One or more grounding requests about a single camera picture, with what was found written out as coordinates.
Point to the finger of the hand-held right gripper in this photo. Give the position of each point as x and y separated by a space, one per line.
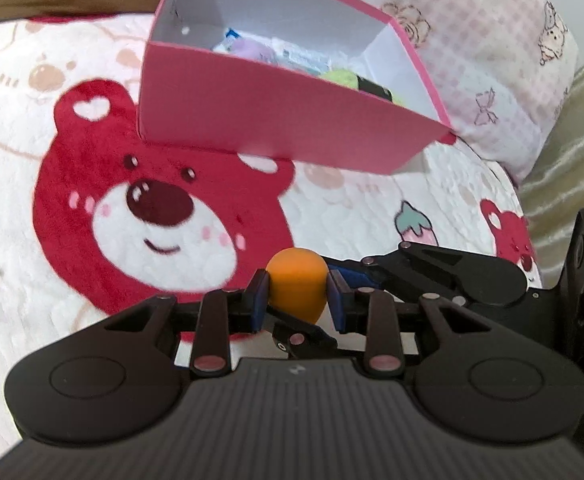
422 270
302 337

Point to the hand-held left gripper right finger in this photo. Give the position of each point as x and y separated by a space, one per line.
336 305

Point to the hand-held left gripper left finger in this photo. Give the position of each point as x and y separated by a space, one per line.
259 305

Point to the orange makeup sponge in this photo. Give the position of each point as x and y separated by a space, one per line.
297 280

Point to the pink cardboard box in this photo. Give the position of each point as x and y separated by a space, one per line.
272 110

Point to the green yarn ball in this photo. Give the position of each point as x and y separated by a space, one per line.
339 77

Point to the purple plush toy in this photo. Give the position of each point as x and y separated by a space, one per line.
249 50

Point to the blue snack packet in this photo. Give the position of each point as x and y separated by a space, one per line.
231 35

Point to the shiny beige fabric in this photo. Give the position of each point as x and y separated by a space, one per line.
582 135

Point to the pink checked pillow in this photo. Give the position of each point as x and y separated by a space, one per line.
472 35

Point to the bear printed blanket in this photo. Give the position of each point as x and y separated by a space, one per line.
47 110

